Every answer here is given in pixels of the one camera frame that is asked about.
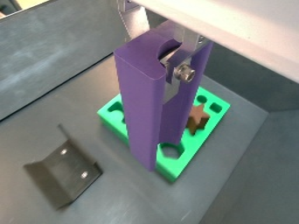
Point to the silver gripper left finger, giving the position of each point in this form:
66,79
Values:
134,17

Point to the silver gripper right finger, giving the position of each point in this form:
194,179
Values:
177,61

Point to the purple arch block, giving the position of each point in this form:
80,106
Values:
154,120

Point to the green shape sorter board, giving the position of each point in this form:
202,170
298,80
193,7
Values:
173,157

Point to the brown star block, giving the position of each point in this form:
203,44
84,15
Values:
198,119

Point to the dark metal bracket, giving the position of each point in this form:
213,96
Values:
66,173

